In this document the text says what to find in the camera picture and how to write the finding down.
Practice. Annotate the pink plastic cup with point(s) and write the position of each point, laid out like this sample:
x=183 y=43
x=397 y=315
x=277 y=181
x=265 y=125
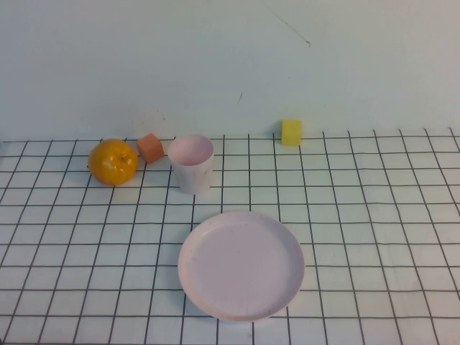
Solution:
x=194 y=176

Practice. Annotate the pink round plate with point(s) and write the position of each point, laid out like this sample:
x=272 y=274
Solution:
x=240 y=266

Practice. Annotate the yellow foam cube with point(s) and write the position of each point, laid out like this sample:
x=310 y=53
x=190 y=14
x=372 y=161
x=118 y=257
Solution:
x=291 y=133

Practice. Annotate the orange foam cube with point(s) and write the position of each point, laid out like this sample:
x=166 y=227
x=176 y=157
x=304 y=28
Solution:
x=151 y=149

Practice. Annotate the orange round fruit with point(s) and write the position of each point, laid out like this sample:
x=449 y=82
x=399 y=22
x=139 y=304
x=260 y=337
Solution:
x=111 y=165

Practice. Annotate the white black-grid tablecloth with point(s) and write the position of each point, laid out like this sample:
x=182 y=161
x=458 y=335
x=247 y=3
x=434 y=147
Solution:
x=359 y=251

